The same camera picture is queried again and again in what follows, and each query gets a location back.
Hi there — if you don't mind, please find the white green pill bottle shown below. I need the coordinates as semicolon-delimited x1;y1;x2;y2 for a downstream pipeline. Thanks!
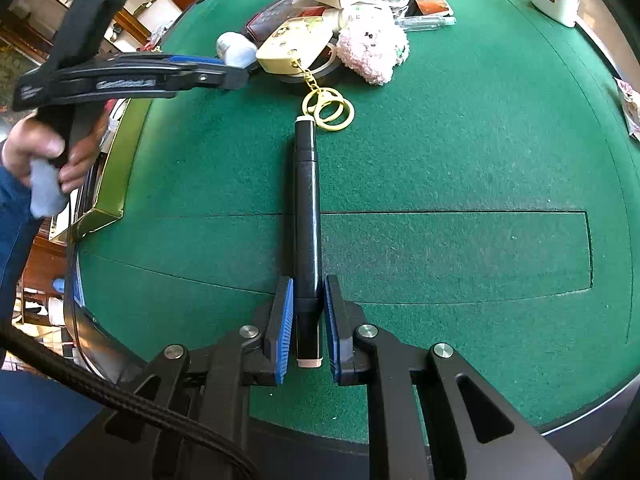
322;1;394;29

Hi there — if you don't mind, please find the black braided cable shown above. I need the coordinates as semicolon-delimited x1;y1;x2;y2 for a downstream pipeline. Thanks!
0;320;262;480

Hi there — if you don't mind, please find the black tape roll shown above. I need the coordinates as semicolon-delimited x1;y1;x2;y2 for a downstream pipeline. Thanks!
276;41;343;88

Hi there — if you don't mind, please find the clear plastic pen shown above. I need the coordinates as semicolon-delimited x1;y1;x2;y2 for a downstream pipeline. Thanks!
395;15;457;32

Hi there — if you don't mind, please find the person's left hand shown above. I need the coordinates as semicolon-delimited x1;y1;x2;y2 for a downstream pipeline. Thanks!
1;110;110;193

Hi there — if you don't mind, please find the marker with pink cap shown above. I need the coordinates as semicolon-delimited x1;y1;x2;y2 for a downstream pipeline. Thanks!
293;116;322;368

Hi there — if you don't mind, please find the red grey flat box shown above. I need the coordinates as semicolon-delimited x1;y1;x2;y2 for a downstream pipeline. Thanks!
245;0;326;44

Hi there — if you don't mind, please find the pink plush toy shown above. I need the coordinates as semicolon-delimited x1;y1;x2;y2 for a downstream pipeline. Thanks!
336;20;410;86

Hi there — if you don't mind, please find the green gold storage box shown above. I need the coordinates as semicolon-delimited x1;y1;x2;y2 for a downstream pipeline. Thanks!
49;99;151;245

